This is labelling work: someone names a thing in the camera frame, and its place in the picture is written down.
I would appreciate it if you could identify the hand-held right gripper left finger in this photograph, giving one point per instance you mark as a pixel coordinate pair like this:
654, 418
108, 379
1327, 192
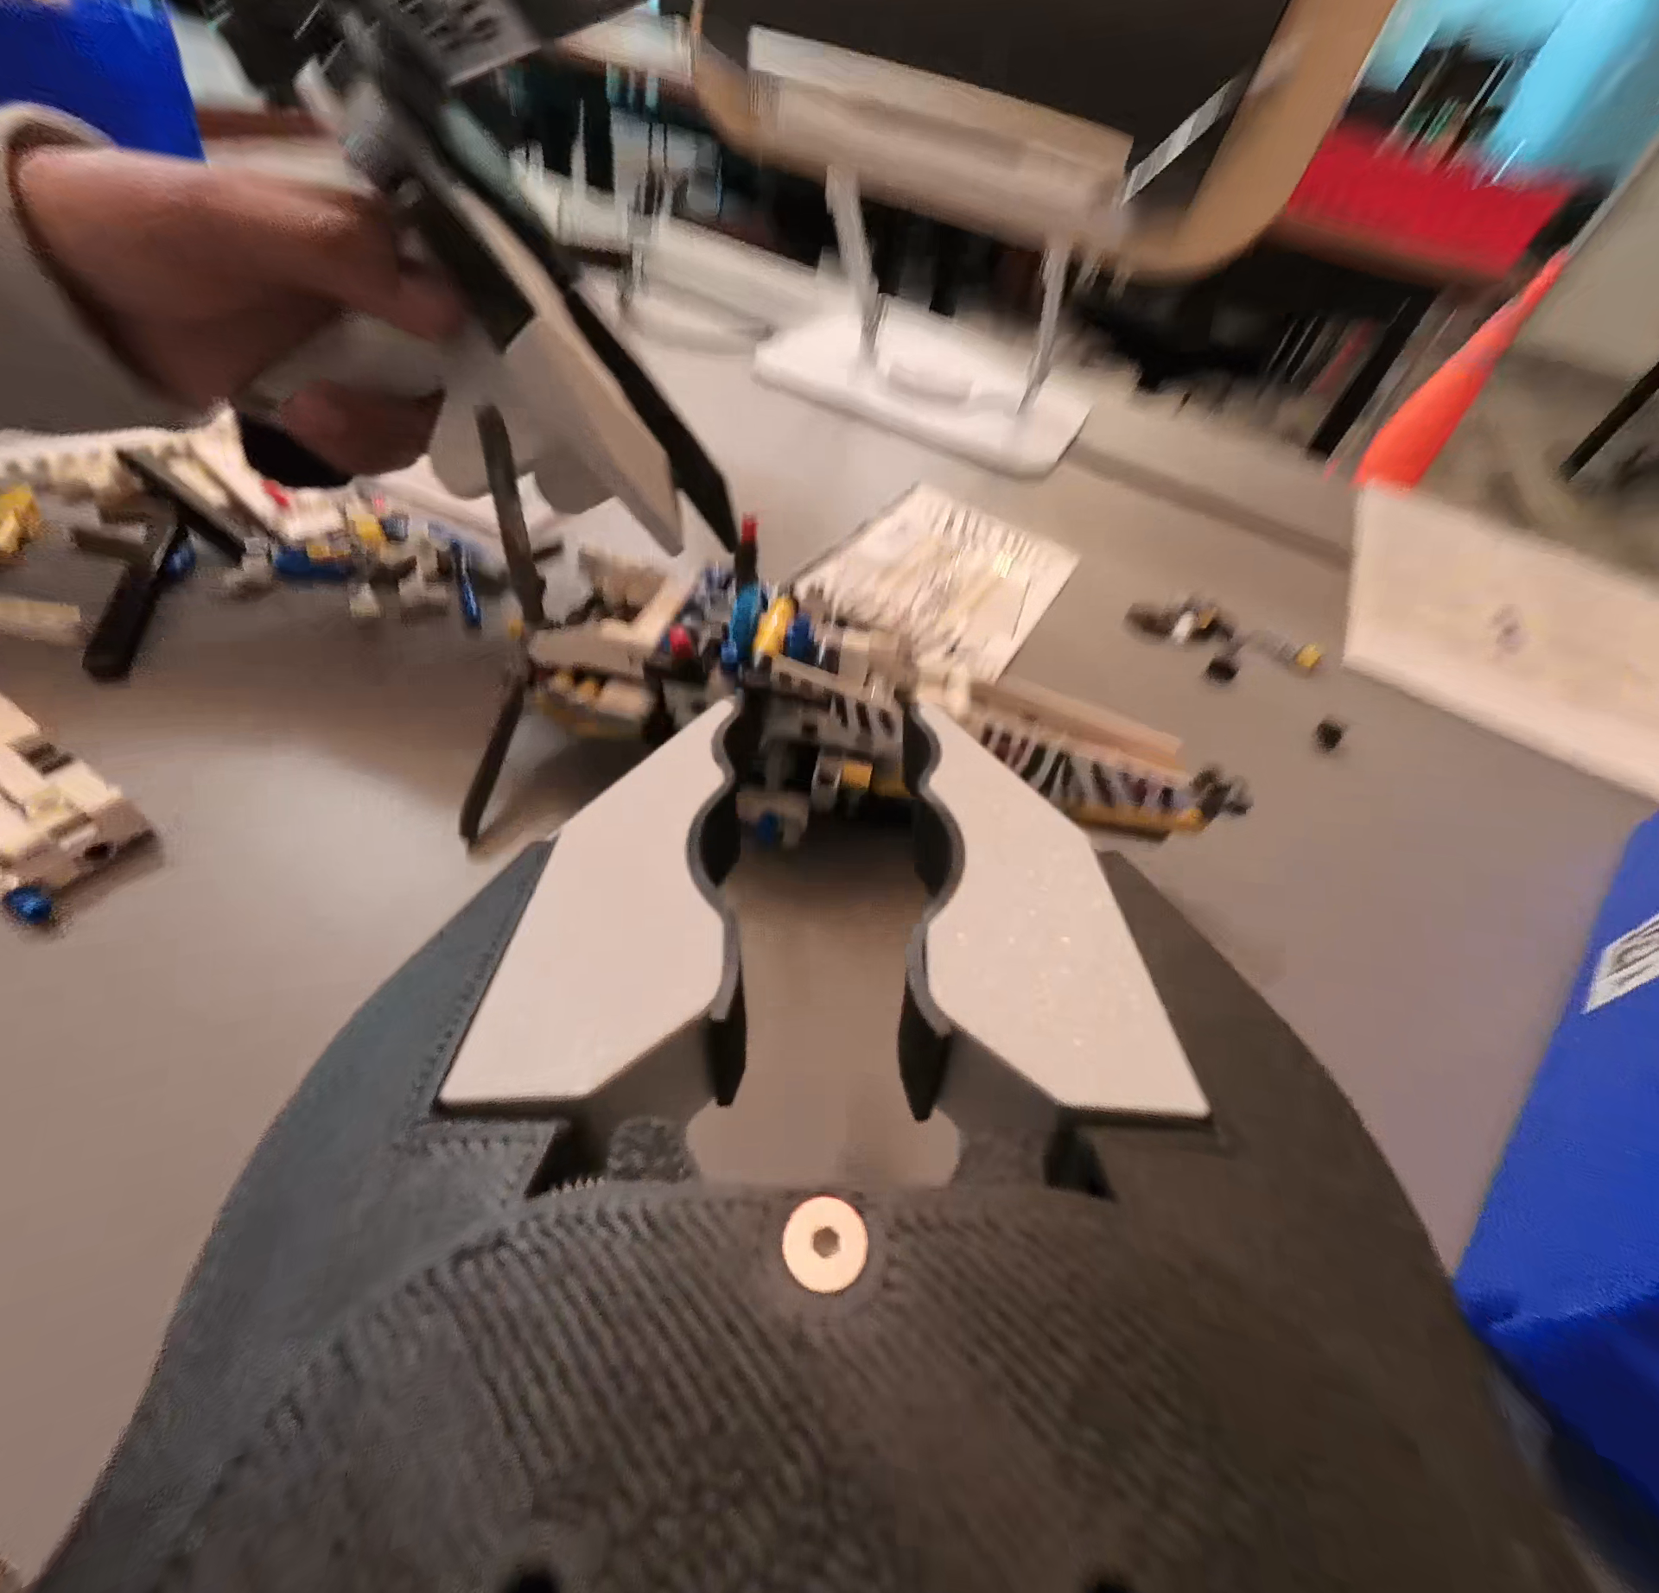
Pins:
610, 958

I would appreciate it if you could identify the white printed paper sheet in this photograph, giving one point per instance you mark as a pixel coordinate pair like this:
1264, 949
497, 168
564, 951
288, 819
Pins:
1491, 634

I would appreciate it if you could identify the person's left forearm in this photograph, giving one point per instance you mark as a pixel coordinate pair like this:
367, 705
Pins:
27, 270

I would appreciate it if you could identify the blue object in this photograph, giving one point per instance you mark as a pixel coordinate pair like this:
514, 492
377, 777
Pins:
92, 63

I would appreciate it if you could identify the white lego beam assembly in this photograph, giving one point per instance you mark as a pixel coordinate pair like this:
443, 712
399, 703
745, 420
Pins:
169, 464

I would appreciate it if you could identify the orange cone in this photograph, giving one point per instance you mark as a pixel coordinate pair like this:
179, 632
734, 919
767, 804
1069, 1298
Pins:
1440, 399

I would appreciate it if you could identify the black lego gear assembly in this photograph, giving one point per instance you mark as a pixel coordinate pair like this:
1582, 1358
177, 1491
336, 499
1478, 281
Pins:
1186, 618

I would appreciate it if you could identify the zebra striped lego helicopter model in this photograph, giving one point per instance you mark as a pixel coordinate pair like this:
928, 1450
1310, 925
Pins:
830, 712

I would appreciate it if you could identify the person's left hand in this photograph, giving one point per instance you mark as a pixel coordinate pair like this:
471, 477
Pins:
195, 270

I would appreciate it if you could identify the black lego beam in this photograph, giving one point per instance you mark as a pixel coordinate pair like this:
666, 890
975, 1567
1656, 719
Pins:
130, 608

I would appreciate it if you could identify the black lego rotor blade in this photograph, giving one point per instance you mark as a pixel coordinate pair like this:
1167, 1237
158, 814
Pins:
508, 544

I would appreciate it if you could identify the blue plastic bin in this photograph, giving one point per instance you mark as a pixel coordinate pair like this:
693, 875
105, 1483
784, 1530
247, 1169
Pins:
1582, 1165

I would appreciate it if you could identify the white and grey lego subassembly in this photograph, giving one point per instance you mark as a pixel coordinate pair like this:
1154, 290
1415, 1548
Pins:
66, 816

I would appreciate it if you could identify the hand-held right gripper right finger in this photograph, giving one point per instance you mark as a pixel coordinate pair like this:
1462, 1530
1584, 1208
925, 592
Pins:
1064, 971

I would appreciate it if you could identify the zebra print sticker sheet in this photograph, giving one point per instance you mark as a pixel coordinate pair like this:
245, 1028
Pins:
960, 570

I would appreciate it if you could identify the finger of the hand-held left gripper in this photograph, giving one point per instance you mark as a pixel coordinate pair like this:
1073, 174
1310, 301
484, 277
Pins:
584, 399
486, 433

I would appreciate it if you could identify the grey and yellow lego connector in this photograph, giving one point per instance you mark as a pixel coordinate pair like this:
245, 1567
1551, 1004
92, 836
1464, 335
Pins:
1284, 647

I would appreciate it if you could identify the pile of loose lego pieces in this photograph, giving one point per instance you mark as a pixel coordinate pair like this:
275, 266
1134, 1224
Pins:
325, 557

